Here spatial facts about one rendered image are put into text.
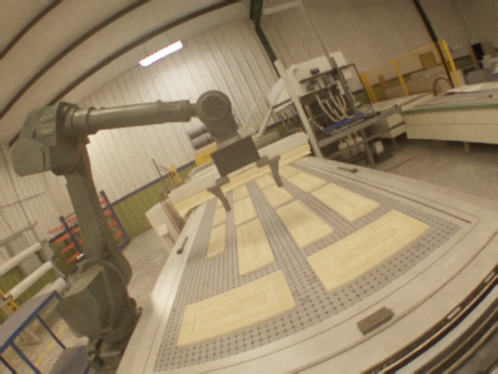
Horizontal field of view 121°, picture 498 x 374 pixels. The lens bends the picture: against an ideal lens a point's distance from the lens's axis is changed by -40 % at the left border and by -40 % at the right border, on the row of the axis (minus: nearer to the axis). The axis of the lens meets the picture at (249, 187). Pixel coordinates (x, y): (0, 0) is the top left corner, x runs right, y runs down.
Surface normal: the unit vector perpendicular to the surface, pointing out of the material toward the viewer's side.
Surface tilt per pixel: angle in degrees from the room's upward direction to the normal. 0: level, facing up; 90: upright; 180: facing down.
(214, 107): 90
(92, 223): 80
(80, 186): 90
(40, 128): 90
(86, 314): 90
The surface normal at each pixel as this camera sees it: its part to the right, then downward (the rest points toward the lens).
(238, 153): 0.10, 0.18
